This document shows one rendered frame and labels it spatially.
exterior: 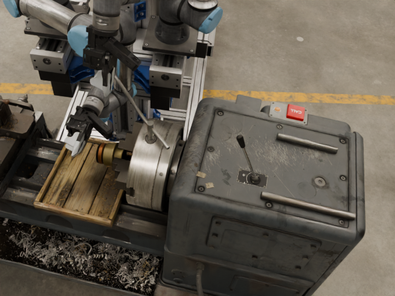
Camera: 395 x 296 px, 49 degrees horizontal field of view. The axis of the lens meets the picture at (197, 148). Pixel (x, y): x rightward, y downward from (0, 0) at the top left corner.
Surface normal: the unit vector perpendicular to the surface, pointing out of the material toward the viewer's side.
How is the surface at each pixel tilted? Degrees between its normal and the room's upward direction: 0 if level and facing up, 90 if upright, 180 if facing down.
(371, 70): 0
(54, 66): 90
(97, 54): 69
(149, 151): 21
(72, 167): 0
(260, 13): 0
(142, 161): 34
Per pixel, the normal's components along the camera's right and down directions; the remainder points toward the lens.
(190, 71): 0.09, -0.61
